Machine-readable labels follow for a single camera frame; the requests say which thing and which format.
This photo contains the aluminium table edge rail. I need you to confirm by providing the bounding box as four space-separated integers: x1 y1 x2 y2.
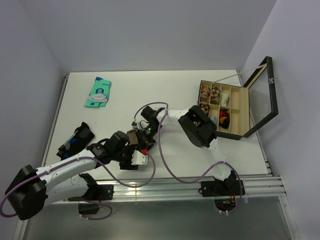
23 176 287 206

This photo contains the black blue grey sock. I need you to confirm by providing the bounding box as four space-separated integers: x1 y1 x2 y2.
56 122 95 161

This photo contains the black compartment box with lid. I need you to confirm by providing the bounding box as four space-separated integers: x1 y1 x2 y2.
197 56 279 140

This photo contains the rolled orange beige argyle sock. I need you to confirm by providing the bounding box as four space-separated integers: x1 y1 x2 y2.
200 85 211 103

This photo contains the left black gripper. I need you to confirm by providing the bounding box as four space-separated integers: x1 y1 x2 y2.
112 144 141 170

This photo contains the rolled light blue sock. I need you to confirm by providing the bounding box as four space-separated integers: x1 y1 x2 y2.
210 115 219 126

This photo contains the rolled white sock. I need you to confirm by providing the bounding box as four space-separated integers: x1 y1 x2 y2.
221 92 230 107

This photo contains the black red yellow argyle sock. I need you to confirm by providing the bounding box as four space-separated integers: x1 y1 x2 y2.
218 108 231 129

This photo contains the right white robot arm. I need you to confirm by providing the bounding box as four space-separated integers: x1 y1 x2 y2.
131 102 241 195

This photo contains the rolled dark brown argyle sock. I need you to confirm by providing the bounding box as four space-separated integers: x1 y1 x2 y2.
199 104 210 115

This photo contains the rolled brown beige argyle sock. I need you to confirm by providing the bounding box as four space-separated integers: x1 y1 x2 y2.
210 86 221 105

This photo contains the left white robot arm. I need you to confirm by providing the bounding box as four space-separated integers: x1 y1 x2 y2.
4 131 148 220

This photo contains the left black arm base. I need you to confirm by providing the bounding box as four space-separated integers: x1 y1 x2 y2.
67 184 114 220

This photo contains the brown sock with striped cuff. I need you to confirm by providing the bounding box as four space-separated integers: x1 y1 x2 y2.
126 129 139 145

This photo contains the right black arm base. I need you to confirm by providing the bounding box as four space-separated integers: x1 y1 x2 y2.
198 180 246 215

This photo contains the mint green sock pair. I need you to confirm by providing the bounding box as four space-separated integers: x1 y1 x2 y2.
84 77 112 108

